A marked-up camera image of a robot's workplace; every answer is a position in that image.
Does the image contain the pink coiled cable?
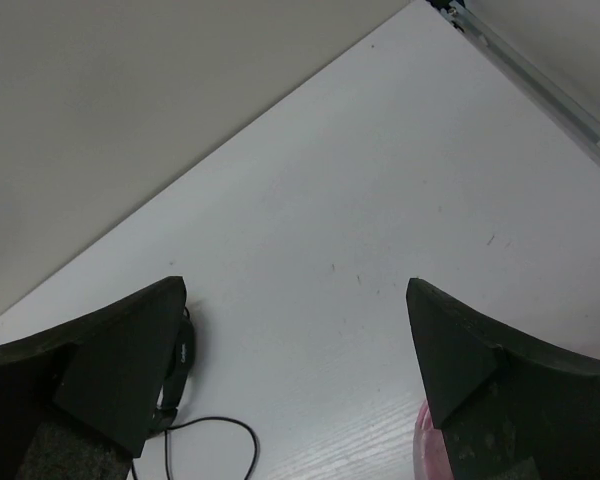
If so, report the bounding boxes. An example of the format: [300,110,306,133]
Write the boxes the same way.
[411,399,455,480]

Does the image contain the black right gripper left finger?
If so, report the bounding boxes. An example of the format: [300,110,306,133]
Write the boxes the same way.
[0,276,187,479]

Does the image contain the black wired headphones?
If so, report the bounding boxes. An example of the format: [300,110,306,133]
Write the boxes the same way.
[148,307,261,479]

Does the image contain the aluminium side rail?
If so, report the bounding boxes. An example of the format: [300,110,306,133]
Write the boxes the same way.
[431,1,600,166]

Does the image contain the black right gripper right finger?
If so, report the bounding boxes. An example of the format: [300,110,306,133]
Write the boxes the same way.
[406,278,600,479]

